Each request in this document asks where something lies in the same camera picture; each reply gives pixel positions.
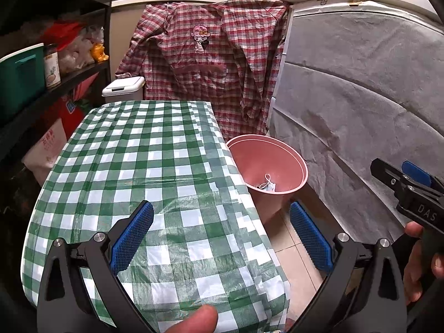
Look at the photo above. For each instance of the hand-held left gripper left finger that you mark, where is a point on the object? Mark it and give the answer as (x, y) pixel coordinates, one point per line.
(133, 236)

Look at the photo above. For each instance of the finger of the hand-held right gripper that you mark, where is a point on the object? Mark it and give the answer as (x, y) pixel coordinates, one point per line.
(385, 173)
(416, 171)

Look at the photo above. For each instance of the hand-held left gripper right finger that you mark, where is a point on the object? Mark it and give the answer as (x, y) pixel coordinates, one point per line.
(310, 236)

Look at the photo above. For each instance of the blue face mask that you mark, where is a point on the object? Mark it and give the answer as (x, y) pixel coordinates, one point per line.
(269, 187)

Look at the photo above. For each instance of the pink plastic bin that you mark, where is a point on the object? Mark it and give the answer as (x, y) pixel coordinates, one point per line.
(270, 159)

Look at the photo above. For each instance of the white lidded trash can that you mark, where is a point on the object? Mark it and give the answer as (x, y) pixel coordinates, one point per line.
(121, 92)

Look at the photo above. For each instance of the person's right hand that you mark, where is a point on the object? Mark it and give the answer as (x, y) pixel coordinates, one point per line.
(416, 267)

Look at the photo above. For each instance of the person's left hand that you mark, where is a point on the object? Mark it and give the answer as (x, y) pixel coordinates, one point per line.
(197, 322)

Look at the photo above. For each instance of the green checked tablecloth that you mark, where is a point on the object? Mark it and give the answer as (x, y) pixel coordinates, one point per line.
(156, 163)

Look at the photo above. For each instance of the grey cloth cover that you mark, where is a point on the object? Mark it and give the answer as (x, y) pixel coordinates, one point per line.
(347, 93)

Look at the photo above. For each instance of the white printed sack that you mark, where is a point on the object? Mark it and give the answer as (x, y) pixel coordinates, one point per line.
(47, 142)

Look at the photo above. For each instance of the red box with blue label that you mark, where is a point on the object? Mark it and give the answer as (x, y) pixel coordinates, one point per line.
(59, 114)

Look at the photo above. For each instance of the red plaid shirt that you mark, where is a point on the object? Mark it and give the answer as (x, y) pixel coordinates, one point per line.
(194, 86)

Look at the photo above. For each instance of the black shelf rack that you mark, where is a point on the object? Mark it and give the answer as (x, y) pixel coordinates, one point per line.
(86, 69)

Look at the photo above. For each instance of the labelled jar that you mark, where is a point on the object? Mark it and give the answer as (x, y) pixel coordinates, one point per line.
(52, 73)

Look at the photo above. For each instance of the clear bags of food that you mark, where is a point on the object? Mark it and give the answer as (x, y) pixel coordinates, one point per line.
(74, 55)

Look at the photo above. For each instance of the teal storage box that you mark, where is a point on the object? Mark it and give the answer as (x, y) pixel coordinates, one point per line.
(24, 79)

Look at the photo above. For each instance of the orange shopping bag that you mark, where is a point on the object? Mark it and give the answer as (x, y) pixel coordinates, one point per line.
(62, 31)

